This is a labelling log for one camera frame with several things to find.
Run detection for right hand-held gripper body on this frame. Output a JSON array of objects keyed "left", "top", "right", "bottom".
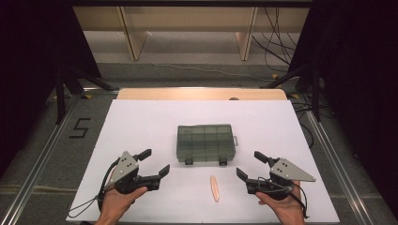
[{"left": 245, "top": 157, "right": 317, "bottom": 202}]

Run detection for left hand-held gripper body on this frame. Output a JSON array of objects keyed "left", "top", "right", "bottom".
[{"left": 104, "top": 150, "right": 162, "bottom": 195}]

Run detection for slim orange fishing lure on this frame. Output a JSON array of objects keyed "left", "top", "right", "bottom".
[{"left": 209, "top": 174, "right": 221, "bottom": 203}]

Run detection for grey clear plastic compartment box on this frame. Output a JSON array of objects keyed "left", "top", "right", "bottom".
[{"left": 176, "top": 123, "right": 239, "bottom": 167}]

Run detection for person's left hand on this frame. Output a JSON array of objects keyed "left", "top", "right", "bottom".
[{"left": 95, "top": 186, "right": 148, "bottom": 225}]

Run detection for person's right hand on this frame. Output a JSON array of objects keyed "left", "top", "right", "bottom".
[{"left": 255, "top": 181, "right": 307, "bottom": 225}]

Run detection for white table mat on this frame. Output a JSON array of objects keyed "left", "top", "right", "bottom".
[{"left": 66, "top": 98, "right": 342, "bottom": 224}]

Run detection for wooden table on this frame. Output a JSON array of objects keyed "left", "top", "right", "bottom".
[{"left": 115, "top": 87, "right": 288, "bottom": 101}]

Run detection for black metal stand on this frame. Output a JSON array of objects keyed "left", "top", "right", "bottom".
[
  {"left": 259, "top": 64, "right": 324, "bottom": 123},
  {"left": 54, "top": 66, "right": 120, "bottom": 126}
]

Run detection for black curtain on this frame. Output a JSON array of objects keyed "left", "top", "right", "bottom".
[
  {"left": 0, "top": 0, "right": 102, "bottom": 179},
  {"left": 287, "top": 0, "right": 398, "bottom": 217}
]

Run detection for beige wooden shelf unit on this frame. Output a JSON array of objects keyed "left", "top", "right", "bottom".
[{"left": 72, "top": 6, "right": 312, "bottom": 62}]

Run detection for right hand-held gripper black cable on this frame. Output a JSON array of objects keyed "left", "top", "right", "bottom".
[{"left": 256, "top": 175, "right": 311, "bottom": 219}]

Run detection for black floor cables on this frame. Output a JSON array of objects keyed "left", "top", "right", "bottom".
[{"left": 292, "top": 98, "right": 329, "bottom": 149}]

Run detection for metal floor rail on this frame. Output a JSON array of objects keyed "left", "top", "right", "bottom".
[
  {"left": 0, "top": 88, "right": 120, "bottom": 225},
  {"left": 304, "top": 111, "right": 375, "bottom": 225}
]

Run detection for white floor cable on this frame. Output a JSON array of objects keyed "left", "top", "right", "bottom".
[{"left": 146, "top": 31, "right": 274, "bottom": 82}]

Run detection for bundle of black hanging cables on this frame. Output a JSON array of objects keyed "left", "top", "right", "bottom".
[{"left": 252, "top": 7, "right": 299, "bottom": 73}]

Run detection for black frame bar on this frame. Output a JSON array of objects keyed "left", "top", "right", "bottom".
[{"left": 70, "top": 0, "right": 314, "bottom": 8}]

